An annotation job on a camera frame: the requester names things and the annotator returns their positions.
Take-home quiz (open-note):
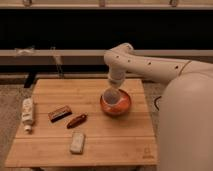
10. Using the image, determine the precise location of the brown oblong packet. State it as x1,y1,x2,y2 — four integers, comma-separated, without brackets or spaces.
67,114,87,129

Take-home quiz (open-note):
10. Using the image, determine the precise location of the orange ceramic bowl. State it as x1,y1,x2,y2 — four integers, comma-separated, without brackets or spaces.
100,88,131,116

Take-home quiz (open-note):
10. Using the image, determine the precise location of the brown rectangular box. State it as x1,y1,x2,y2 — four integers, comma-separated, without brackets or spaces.
48,106,72,122

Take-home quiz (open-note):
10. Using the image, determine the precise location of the white rectangular block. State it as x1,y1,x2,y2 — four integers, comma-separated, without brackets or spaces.
70,132,85,154

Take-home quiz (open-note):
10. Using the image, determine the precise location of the black cable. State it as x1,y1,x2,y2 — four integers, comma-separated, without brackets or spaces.
153,95,162,112

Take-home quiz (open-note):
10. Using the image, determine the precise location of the white tube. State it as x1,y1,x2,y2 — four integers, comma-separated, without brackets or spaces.
21,98,34,133

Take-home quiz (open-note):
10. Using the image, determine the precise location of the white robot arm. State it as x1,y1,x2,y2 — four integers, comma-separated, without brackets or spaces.
104,43,213,171

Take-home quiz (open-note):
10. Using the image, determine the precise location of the wooden table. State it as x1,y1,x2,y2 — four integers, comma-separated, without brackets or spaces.
5,79,157,168

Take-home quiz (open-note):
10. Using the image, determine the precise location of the grey metal rail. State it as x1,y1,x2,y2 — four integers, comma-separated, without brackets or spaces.
0,49,213,66

